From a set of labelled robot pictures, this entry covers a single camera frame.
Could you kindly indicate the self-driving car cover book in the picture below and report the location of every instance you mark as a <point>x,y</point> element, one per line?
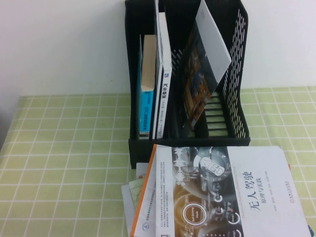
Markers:
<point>234,192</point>

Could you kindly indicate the blue spine book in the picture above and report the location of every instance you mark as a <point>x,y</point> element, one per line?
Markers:
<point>146,111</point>

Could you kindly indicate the white automotive suspension book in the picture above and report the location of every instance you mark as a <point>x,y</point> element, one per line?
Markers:
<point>161,103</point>

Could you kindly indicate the colourful mosaic cover book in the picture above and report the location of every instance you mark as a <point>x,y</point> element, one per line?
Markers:
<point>200,81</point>

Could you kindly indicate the black plastic book holder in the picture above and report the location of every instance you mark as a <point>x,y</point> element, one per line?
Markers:
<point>234,103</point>

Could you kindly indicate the white orange ROS2 book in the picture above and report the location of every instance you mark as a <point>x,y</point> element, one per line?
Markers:
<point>148,197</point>

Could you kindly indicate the white booklet with orange corner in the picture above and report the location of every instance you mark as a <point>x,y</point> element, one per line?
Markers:
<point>142,169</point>

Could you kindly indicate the pale green map booklet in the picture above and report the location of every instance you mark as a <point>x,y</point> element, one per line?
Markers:
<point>137,192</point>

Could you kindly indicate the green checked tablecloth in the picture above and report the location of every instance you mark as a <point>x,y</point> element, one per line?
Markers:
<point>61,160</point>

